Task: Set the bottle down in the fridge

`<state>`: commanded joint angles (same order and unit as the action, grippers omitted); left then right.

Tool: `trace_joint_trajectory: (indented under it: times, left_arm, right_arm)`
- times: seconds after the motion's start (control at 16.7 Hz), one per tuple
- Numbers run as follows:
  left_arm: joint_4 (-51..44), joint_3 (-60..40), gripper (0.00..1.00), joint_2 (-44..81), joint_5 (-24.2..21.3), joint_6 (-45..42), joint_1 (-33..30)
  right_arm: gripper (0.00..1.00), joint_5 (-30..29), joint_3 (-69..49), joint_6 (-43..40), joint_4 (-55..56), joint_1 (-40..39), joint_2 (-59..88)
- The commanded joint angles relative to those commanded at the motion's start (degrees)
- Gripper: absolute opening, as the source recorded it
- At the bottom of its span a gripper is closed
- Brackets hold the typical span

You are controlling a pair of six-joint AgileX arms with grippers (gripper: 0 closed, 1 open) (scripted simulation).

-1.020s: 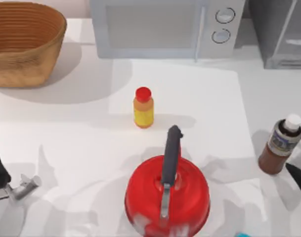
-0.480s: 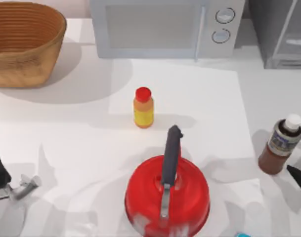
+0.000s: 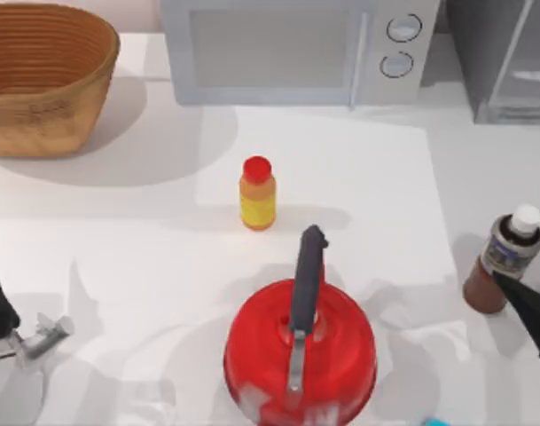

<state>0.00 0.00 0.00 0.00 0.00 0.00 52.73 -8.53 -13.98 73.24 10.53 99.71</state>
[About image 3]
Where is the microwave oven door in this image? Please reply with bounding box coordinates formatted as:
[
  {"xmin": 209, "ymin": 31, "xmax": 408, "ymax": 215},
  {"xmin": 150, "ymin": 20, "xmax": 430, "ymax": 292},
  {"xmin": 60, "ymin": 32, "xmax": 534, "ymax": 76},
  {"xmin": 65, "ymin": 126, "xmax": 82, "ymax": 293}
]
[{"xmin": 160, "ymin": 0, "xmax": 364, "ymax": 107}]

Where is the microwave door handle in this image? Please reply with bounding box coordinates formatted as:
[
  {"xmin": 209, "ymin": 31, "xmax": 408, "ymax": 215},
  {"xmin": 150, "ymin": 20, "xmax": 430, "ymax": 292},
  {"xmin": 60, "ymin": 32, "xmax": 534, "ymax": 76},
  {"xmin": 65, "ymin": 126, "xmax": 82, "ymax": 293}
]
[{"xmin": 348, "ymin": 10, "xmax": 370, "ymax": 108}]

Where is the pale microwave oven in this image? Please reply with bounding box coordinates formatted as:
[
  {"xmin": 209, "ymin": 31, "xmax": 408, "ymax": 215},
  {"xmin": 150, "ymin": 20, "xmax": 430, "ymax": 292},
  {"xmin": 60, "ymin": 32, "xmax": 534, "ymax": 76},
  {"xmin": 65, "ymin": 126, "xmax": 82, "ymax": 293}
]
[{"xmin": 159, "ymin": 0, "xmax": 443, "ymax": 108}]

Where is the red kettle with grey handle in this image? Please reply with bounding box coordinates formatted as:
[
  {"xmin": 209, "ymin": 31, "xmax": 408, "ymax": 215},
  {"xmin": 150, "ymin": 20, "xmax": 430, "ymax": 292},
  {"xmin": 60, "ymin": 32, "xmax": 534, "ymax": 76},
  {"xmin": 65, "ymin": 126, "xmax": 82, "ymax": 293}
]
[{"xmin": 223, "ymin": 224, "xmax": 380, "ymax": 426}]

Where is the microwave knob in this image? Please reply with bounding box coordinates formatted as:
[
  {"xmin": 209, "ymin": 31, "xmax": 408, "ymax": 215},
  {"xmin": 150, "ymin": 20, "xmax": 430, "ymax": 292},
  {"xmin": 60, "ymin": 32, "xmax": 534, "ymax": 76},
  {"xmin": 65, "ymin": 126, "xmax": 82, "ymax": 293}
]
[
  {"xmin": 380, "ymin": 50, "xmax": 416, "ymax": 80},
  {"xmin": 386, "ymin": 12, "xmax": 424, "ymax": 43}
]

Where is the brown bottle with white cap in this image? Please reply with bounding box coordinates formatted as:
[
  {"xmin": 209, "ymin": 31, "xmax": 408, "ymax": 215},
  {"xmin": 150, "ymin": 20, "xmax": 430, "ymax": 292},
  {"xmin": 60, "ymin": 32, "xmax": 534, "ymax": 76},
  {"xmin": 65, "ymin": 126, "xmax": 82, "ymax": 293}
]
[{"xmin": 462, "ymin": 203, "xmax": 540, "ymax": 315}]

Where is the yellow bottle with red cap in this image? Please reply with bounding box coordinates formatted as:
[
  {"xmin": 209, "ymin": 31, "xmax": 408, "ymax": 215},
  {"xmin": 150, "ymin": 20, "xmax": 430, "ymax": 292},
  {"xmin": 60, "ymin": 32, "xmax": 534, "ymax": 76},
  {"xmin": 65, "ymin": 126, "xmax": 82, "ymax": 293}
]
[{"xmin": 239, "ymin": 155, "xmax": 278, "ymax": 233}]

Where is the woven brown basket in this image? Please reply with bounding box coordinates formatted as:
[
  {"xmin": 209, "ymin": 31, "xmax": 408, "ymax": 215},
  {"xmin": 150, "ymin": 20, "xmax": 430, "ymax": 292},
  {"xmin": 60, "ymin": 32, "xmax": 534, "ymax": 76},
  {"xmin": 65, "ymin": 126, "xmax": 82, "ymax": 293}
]
[{"xmin": 0, "ymin": 3, "xmax": 121, "ymax": 158}]

